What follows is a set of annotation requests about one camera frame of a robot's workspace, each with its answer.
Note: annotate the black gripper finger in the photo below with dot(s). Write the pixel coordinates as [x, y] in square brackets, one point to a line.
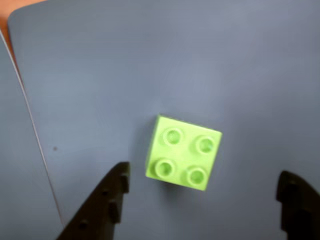
[95, 215]
[302, 212]

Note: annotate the green lego block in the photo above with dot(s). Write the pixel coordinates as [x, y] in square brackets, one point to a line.
[182, 155]

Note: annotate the dark grey mat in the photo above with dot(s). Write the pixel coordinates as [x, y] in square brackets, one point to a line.
[100, 87]
[17, 162]

